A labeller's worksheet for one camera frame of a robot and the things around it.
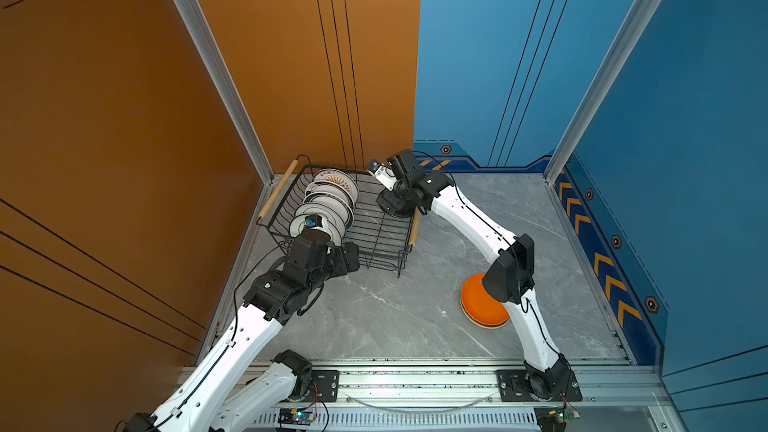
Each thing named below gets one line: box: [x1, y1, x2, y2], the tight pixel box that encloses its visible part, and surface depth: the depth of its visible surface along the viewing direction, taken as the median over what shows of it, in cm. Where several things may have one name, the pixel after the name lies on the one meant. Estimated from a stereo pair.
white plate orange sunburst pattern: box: [313, 168, 359, 197], surface depth 104 cm
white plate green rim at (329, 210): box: [294, 202, 353, 232], surface depth 96 cm
